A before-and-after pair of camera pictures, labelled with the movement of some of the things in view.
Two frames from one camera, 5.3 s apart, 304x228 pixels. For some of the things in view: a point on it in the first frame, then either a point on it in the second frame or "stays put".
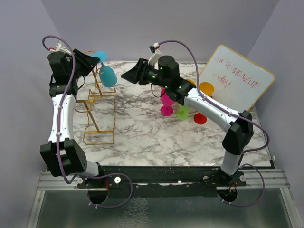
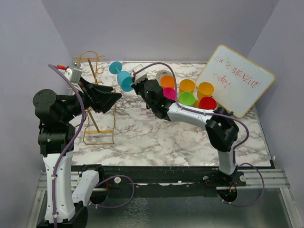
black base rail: [162, 181] stays put
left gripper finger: [83, 65] → [101, 88]
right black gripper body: [149, 75] → [138, 88]
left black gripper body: [82, 65] → [88, 96]
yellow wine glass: [207, 87] stays put
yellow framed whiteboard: [236, 80] stays put
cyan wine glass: [108, 76] → [124, 78]
